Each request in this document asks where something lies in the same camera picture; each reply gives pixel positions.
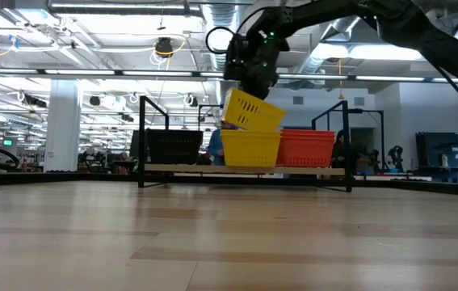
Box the black equipment cart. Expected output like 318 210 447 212
414 131 458 186

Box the black aluminium rig frame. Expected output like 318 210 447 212
0 171 458 199

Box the person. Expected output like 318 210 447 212
207 120 237 167
330 129 355 170

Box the yellow hanging cord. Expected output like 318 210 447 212
337 58 346 100

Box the corrugated silver ventilation duct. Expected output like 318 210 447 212
202 0 250 106

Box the dark background screen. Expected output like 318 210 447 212
129 129 148 159

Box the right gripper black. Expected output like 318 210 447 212
244 30 291 101

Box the white pillar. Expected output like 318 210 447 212
43 79 82 174

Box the wooden shelf with black frame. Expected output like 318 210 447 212
137 95 354 194

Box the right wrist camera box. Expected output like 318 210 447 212
223 33 250 81

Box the black ceiling cable reel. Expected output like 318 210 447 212
154 36 174 59

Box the long ceiling light strip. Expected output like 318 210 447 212
0 67 458 84

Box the smooth silver ventilation duct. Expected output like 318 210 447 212
295 15 359 76

